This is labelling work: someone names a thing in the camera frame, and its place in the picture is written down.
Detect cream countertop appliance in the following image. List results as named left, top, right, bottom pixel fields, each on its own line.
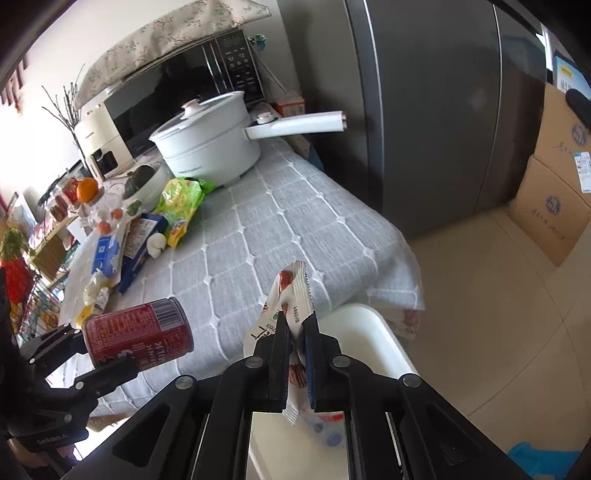
left=74, top=99, right=134, bottom=181

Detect dark cloth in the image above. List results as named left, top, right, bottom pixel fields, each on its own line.
left=566, top=88, right=591, bottom=125

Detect red bag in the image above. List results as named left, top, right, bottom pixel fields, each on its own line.
left=0, top=261, right=35, bottom=305

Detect white plastic bin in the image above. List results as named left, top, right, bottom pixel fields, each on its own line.
left=247, top=302, right=419, bottom=480

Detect yellow snack bag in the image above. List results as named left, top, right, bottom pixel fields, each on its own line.
left=74, top=270, right=112, bottom=326

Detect large blue milk box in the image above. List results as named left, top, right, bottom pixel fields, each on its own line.
left=117, top=212, right=169, bottom=296

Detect blue plastic stool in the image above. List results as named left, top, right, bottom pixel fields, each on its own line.
left=507, top=440, right=585, bottom=480

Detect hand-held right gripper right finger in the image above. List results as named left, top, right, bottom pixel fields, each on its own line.
left=298, top=311, right=532, bottom=480

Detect blue and white box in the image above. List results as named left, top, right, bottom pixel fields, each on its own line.
left=551, top=54, right=589, bottom=97

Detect grey quilted tablecloth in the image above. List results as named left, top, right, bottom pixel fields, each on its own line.
left=46, top=136, right=426, bottom=416

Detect plain cardboard box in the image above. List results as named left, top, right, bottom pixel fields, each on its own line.
left=507, top=154, right=591, bottom=267

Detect dark green avocado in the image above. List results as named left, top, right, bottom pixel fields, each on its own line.
left=126, top=165, right=158, bottom=195

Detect cardboard box with label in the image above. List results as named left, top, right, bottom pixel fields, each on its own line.
left=531, top=82, right=591, bottom=195

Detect green snack bag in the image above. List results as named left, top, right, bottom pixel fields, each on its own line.
left=154, top=178, right=217, bottom=250

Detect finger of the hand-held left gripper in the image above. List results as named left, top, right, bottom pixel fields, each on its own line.
left=18, top=323, right=87, bottom=370
left=69, top=357, right=141, bottom=407

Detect bare decorative twigs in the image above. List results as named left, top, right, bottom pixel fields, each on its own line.
left=41, top=76, right=86, bottom=139

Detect white electric pot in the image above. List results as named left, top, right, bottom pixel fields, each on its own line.
left=148, top=91, right=347, bottom=188

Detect orange fruit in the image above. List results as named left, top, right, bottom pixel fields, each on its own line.
left=76, top=178, right=100, bottom=204

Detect grey refrigerator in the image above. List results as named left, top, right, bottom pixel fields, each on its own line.
left=277, top=0, right=559, bottom=241

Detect microwave oven with floral cover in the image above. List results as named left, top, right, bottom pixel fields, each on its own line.
left=74, top=0, right=278, bottom=109

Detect white bowl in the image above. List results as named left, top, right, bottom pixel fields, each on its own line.
left=122, top=161, right=174, bottom=215

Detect floral under cloth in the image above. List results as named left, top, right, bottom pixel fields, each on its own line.
left=394, top=307, right=423, bottom=340

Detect black microwave oven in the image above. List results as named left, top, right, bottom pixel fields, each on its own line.
left=104, top=28, right=266, bottom=155

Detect small blue milk carton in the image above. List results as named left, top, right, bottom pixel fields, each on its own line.
left=90, top=233, right=124, bottom=280

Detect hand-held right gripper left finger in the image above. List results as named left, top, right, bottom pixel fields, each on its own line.
left=60, top=313, right=293, bottom=480

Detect orange cardboard packet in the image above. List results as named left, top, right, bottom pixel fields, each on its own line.
left=274, top=95, right=308, bottom=118

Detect white red-print snack wrapper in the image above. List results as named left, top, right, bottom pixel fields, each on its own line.
left=242, top=261, right=319, bottom=428

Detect green potted plant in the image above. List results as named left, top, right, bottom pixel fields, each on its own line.
left=0, top=228, right=35, bottom=264

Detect person's left hand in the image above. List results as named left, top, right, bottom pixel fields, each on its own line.
left=7, top=438, right=64, bottom=472

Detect red drink can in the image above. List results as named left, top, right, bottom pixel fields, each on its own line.
left=82, top=298, right=195, bottom=370

